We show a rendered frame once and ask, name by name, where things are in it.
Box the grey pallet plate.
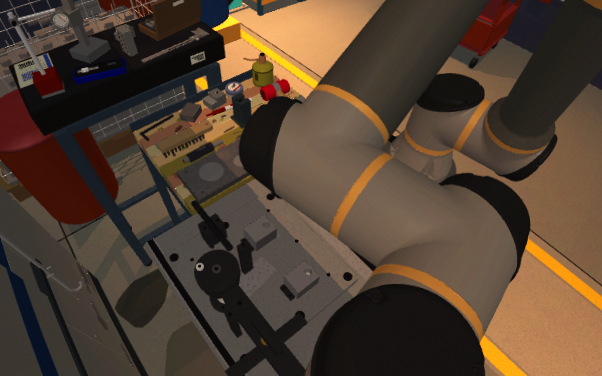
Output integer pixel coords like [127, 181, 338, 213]
[151, 184, 361, 376]

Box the blue frame table black top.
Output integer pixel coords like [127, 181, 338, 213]
[8, 19, 227, 268]

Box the black round knob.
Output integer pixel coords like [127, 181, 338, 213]
[193, 248, 242, 299]

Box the grey block with hole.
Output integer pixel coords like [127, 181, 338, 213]
[283, 261, 321, 299]
[242, 214, 279, 251]

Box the red roller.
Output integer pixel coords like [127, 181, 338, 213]
[259, 78, 292, 102]

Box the brown drill bit rack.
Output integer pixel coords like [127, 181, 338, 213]
[155, 121, 214, 156]

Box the blue drum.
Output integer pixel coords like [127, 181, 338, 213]
[200, 0, 231, 30]

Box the yellow can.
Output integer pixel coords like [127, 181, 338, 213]
[251, 51, 276, 89]

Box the white rod red base stand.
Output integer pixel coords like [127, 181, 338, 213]
[7, 11, 66, 99]

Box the grey caliper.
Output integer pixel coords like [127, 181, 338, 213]
[141, 27, 211, 65]

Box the black bar handle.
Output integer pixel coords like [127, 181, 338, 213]
[190, 200, 235, 251]

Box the black hex key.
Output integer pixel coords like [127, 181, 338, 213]
[140, 115, 175, 142]

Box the small grey block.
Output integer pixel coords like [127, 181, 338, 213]
[202, 88, 228, 111]

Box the brown wooden box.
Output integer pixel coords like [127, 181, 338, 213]
[137, 0, 204, 42]

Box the red drum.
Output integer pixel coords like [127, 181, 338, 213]
[0, 88, 120, 226]

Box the dark teal block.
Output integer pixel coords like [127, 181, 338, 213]
[230, 92, 253, 127]

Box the red tool cart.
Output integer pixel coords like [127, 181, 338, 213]
[458, 0, 522, 70]

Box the grey gauge stand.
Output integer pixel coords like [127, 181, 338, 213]
[60, 0, 112, 64]

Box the grey metal block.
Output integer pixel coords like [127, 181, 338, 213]
[113, 24, 140, 58]

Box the black cylinder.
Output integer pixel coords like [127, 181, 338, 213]
[182, 141, 217, 164]

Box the grey tray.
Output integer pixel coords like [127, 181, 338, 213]
[176, 141, 254, 204]

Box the white label card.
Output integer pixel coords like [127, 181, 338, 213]
[12, 54, 55, 88]

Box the black post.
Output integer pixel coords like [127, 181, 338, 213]
[236, 236, 256, 274]

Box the dark grey block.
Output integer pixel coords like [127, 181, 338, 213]
[179, 101, 204, 124]

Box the yellow box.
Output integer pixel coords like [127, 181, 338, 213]
[211, 15, 243, 46]

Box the grey round blank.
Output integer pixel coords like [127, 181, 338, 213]
[198, 161, 225, 182]

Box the blue case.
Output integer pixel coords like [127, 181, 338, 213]
[73, 57, 127, 86]

